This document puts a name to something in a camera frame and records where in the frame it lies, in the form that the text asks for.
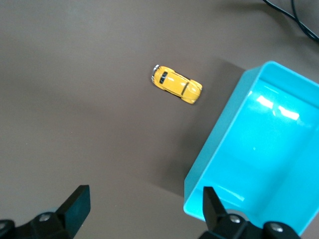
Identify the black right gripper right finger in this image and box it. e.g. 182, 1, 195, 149
199, 186, 302, 239

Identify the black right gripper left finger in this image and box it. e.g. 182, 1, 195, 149
0, 184, 91, 239

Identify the yellow toy beetle car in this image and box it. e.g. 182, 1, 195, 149
150, 64, 203, 105

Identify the teal plastic bin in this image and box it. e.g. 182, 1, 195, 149
182, 61, 319, 237

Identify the thin black cable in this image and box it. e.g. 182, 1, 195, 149
291, 0, 319, 38
263, 0, 319, 40

